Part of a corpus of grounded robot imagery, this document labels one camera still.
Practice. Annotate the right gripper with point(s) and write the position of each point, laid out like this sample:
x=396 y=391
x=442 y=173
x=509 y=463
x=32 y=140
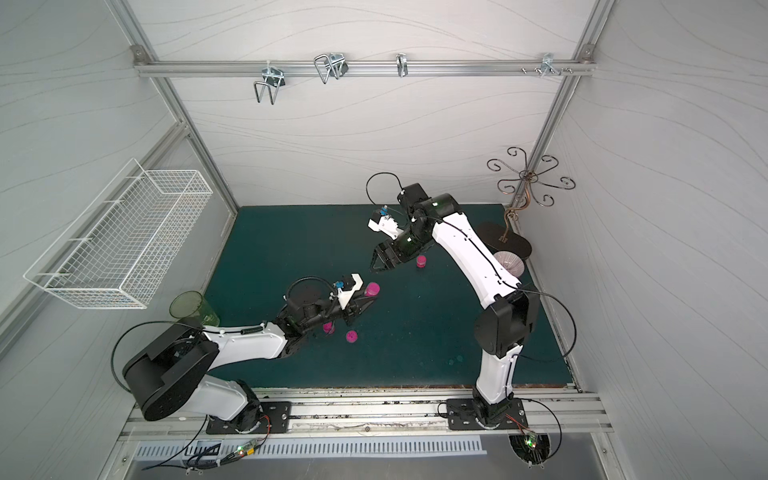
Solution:
x=391 y=253

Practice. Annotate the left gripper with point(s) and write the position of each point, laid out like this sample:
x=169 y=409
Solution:
x=346 y=306

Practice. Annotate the magenta paint jar back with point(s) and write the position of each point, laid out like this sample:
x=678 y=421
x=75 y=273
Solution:
x=372 y=289

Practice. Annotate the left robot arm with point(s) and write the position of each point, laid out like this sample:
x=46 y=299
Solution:
x=173 y=372

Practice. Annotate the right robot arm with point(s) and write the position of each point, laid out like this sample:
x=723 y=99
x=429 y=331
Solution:
x=505 y=323

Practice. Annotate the green table mat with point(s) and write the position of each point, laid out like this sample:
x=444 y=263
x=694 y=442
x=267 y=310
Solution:
x=418 y=333

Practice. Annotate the metal hook tree stand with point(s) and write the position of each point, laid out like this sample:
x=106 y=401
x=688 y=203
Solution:
x=520 y=187

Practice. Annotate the pink patterned bowl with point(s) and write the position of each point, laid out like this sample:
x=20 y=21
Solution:
x=511 y=262

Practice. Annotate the green plastic cup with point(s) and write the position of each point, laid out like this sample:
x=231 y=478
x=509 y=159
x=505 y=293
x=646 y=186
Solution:
x=193 y=305

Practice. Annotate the small metal hook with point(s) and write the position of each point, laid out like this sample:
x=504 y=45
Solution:
x=401 y=65

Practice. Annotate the metal double hook middle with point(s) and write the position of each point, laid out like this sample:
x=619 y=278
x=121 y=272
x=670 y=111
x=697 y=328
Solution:
x=330 y=65

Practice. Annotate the metal double hook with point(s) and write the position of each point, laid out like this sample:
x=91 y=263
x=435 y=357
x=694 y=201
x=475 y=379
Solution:
x=268 y=87
x=330 y=65

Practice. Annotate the metal double hook left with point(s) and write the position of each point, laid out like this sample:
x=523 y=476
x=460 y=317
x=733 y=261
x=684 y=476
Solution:
x=268 y=87

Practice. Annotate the metal hook right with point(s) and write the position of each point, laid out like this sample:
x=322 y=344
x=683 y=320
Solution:
x=547 y=68

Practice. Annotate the aluminium top crossbar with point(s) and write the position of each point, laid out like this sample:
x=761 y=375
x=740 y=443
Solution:
x=148 y=67

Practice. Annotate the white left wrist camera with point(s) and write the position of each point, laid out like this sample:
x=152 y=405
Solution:
x=346 y=288

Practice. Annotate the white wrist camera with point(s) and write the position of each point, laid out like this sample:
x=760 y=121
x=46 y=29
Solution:
x=346 y=288
x=381 y=221

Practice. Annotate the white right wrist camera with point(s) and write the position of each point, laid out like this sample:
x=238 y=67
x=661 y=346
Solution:
x=381 y=221

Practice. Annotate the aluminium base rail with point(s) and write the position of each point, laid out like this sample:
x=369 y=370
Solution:
x=413 y=411

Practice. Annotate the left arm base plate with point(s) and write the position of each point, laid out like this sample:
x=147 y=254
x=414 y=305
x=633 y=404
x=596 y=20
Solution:
x=266 y=417

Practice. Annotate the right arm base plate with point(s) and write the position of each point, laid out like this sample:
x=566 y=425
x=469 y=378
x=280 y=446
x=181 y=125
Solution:
x=464 y=414

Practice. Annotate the white slotted cable duct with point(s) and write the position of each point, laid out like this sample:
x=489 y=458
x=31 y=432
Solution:
x=321 y=447

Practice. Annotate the white wire basket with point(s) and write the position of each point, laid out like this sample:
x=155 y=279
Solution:
x=115 y=254

